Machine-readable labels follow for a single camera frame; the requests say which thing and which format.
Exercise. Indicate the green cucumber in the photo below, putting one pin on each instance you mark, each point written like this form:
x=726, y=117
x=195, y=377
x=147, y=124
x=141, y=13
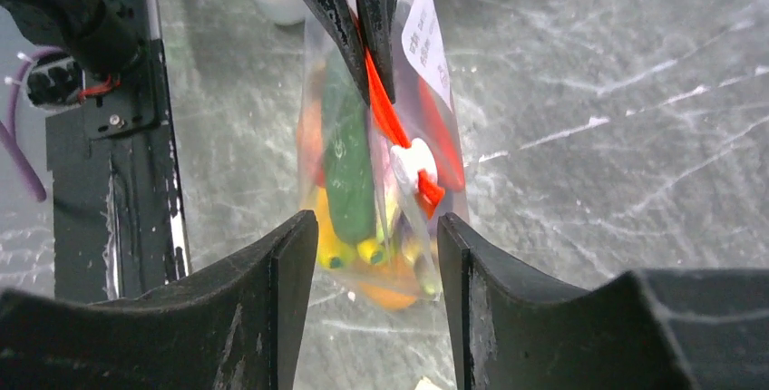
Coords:
x=347, y=163

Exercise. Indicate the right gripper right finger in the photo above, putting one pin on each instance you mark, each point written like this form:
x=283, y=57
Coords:
x=515, y=327

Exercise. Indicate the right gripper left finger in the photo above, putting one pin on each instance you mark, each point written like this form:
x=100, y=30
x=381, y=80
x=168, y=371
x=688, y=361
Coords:
x=236, y=324

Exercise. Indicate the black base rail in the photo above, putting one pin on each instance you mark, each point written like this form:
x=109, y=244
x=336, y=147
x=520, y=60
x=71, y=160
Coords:
x=118, y=213

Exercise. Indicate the yellow banana bunch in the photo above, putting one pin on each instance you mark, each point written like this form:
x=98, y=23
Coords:
x=332, y=252

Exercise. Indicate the clear zip bag orange zipper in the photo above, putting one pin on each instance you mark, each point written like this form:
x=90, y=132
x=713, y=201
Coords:
x=409, y=199

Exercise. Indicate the orange carrot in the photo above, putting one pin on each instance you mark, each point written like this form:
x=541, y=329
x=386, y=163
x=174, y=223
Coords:
x=445, y=151

